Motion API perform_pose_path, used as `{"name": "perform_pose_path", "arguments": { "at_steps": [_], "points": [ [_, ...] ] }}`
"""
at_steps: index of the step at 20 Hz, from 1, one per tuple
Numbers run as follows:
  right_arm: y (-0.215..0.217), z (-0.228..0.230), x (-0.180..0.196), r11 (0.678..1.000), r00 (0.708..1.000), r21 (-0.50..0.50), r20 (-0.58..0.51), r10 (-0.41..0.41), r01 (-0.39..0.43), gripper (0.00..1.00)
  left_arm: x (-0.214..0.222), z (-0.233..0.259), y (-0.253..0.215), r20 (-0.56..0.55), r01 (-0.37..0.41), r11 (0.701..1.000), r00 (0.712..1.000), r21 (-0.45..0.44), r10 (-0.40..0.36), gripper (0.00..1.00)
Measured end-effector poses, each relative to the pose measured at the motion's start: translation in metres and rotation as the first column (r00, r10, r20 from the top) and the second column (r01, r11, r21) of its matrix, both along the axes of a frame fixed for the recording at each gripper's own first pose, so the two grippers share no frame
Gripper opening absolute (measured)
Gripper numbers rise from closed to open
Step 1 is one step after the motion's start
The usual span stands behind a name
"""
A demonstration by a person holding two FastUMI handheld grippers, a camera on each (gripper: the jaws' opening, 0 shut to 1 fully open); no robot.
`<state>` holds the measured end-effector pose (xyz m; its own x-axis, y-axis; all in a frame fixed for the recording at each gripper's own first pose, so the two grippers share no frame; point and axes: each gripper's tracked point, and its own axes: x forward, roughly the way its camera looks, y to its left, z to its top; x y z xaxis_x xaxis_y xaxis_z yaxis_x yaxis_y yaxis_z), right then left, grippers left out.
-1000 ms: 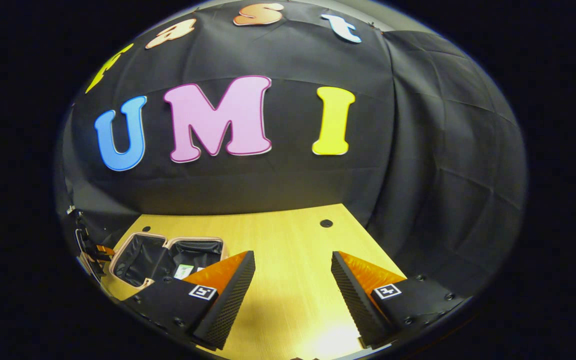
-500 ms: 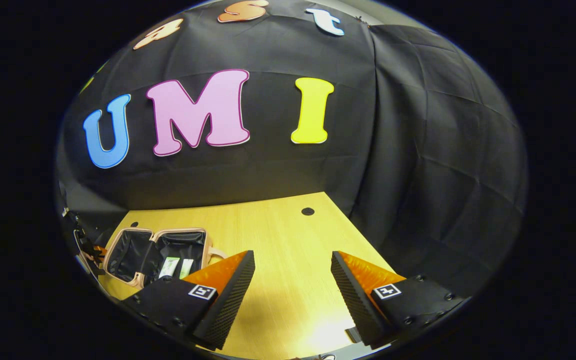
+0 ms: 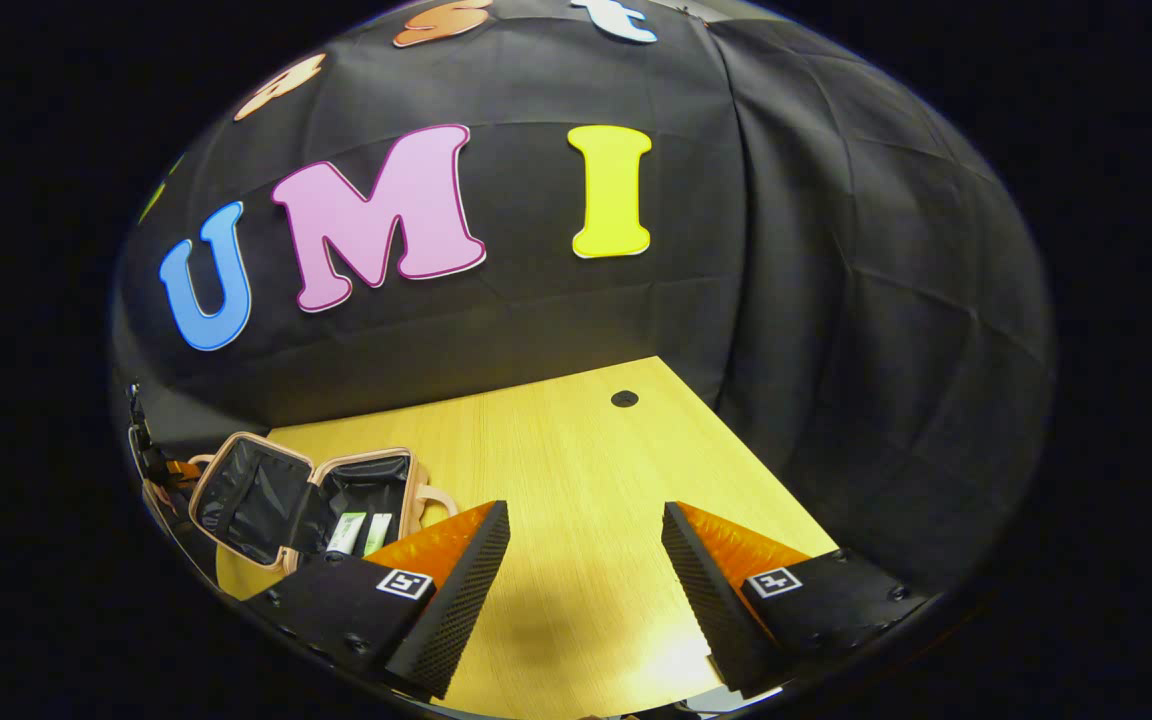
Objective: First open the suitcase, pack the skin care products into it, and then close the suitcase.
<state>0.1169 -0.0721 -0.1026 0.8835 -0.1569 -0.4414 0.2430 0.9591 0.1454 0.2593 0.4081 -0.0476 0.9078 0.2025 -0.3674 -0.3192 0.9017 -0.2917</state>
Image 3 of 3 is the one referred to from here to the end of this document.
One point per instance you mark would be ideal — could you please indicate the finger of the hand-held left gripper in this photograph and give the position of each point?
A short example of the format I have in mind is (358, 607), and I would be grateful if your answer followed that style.
(176, 468)

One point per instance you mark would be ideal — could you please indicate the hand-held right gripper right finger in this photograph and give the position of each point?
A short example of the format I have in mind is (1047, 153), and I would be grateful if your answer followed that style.
(716, 610)

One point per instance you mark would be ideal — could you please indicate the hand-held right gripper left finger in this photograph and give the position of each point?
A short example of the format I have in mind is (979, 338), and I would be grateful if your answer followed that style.
(446, 620)

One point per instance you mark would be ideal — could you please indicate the pink suitcase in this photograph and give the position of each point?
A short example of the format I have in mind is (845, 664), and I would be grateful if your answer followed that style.
(256, 490)

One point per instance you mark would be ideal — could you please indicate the white green skin care tube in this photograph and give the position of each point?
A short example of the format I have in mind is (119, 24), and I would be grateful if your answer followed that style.
(377, 534)
(346, 533)

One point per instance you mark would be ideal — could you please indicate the black backdrop cloth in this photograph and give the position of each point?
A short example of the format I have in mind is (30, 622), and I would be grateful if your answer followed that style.
(836, 300)

